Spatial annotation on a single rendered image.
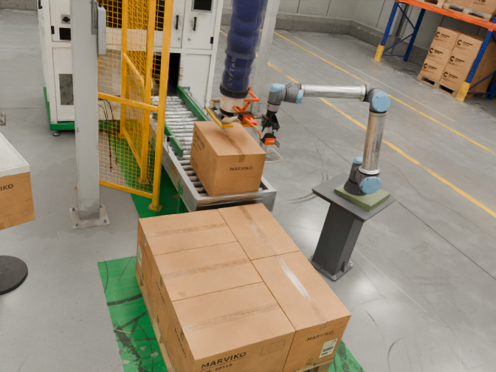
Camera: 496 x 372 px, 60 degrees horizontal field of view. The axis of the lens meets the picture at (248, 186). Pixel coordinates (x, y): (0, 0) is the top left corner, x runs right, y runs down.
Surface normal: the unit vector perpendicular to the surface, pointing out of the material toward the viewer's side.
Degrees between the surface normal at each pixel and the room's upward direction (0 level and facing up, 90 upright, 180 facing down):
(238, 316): 0
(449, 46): 92
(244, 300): 0
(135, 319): 0
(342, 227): 90
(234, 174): 90
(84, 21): 90
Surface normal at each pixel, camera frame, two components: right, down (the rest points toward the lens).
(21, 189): 0.69, 0.47
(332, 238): -0.68, 0.28
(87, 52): 0.42, 0.53
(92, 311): 0.17, -0.84
